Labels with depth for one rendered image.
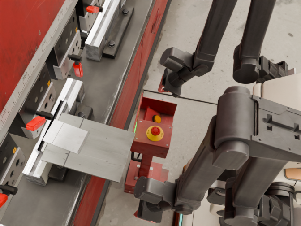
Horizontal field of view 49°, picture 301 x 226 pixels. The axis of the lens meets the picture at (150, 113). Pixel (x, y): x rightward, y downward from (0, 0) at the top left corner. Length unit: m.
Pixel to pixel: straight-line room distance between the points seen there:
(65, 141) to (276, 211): 0.67
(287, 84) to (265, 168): 0.35
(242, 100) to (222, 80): 2.08
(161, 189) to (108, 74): 0.69
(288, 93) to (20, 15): 0.63
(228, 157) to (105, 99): 0.91
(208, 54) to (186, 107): 1.41
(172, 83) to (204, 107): 1.29
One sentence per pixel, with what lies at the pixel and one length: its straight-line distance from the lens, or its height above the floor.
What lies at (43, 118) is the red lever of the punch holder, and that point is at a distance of 0.86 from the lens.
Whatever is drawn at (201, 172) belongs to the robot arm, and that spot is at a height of 1.44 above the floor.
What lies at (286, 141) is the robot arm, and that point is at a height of 1.61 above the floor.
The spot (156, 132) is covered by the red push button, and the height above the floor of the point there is 0.81.
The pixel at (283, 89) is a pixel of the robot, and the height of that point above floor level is 1.36.
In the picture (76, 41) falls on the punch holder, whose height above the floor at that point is 1.23.
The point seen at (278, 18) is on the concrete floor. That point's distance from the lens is 3.20.
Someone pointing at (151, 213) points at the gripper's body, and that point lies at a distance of 0.97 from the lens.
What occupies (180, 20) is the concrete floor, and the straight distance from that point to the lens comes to 2.89.
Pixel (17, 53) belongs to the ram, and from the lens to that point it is 0.74.
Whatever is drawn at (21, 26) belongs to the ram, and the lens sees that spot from 0.73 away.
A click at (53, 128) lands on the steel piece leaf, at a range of 1.16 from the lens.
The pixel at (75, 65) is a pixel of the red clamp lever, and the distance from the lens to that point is 1.02.
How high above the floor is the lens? 2.02
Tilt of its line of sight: 61 degrees down
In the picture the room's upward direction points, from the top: 10 degrees clockwise
